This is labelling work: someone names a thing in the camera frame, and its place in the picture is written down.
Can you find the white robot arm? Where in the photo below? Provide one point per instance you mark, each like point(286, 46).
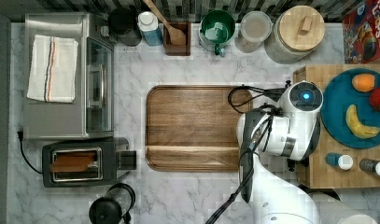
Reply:
point(289, 129)

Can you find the wooden cutting board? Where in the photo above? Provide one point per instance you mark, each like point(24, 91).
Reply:
point(193, 128)

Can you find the brown wooden utensil holder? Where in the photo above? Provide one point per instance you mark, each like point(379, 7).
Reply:
point(177, 50)

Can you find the wooden spoon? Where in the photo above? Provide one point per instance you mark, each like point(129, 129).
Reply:
point(177, 37)

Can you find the green mug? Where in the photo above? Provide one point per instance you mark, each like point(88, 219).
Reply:
point(216, 31)

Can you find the black silver toaster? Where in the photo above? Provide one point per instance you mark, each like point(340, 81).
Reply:
point(113, 160)

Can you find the silver toaster oven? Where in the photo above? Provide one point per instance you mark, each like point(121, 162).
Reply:
point(90, 115)

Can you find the blue white bottle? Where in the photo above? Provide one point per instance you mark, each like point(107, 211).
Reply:
point(149, 27)

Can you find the grey woven canister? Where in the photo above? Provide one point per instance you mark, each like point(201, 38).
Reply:
point(281, 53)

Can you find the black round jar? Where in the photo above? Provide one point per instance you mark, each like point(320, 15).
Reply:
point(122, 23)

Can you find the black french press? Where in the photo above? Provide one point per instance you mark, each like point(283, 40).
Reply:
point(114, 207)

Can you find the toast slice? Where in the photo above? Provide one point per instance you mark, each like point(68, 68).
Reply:
point(72, 162)

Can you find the wooden butcher block box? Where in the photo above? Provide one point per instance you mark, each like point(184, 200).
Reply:
point(318, 174)

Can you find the wooden canister lid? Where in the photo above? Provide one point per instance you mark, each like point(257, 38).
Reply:
point(301, 28)

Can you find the striped white dish towel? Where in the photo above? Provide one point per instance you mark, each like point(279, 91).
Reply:
point(53, 69)

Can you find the teal round plate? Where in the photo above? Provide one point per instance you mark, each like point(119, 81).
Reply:
point(338, 96)

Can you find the blue salt shaker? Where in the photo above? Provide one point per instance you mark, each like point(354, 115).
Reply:
point(342, 161)

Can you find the yellow toy banana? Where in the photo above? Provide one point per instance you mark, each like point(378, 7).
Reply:
point(356, 127)

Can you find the orange toy fruit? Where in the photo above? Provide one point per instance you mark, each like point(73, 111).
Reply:
point(363, 82)

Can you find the red toy apple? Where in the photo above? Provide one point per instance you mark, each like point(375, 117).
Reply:
point(374, 99)

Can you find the red Froot Loops box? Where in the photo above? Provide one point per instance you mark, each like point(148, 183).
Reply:
point(361, 32)

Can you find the dark pepper shaker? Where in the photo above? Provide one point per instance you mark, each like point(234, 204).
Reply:
point(370, 166)

